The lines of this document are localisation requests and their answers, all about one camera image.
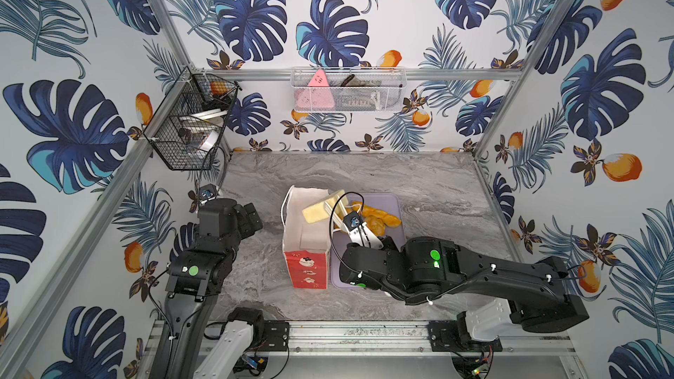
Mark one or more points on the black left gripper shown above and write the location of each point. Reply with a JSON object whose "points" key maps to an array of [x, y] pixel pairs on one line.
{"points": [[250, 218]]}

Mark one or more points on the white red paper bag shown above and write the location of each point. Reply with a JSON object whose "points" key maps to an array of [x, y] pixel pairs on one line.
{"points": [[306, 247]]}

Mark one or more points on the braided golden bread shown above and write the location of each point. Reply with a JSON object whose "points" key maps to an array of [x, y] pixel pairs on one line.
{"points": [[376, 225]]}

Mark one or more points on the twisted long golden bread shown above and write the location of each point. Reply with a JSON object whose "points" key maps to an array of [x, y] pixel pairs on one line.
{"points": [[368, 212]]}

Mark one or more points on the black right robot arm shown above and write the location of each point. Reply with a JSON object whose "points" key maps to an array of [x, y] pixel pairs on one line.
{"points": [[529, 297]]}

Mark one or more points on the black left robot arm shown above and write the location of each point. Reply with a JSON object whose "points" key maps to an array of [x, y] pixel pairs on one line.
{"points": [[195, 280]]}

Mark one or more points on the metal items in black basket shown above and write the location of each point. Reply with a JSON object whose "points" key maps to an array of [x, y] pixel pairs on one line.
{"points": [[200, 132]]}

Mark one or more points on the pink triangular item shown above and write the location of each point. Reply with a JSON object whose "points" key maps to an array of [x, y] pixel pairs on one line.
{"points": [[316, 95]]}

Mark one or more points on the purple cutting board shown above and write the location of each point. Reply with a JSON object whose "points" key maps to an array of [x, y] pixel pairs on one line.
{"points": [[386, 202]]}

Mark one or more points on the dark items in mesh basket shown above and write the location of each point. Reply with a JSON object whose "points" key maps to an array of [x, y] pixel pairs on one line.
{"points": [[354, 93]]}

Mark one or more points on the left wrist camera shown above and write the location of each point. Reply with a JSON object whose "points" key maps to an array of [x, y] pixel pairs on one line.
{"points": [[207, 192]]}

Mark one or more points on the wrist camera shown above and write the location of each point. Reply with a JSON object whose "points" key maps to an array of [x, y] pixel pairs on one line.
{"points": [[207, 192], [352, 221]]}

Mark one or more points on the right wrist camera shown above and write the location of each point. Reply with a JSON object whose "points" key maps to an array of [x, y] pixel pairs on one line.
{"points": [[352, 221]]}

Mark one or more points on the black wire basket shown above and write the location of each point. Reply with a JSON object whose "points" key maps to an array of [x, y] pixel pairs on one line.
{"points": [[192, 92]]}

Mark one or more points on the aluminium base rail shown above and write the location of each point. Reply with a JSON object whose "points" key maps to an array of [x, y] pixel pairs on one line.
{"points": [[398, 338]]}

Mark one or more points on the white mesh wall basket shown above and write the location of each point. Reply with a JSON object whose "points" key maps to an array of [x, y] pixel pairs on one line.
{"points": [[394, 83]]}

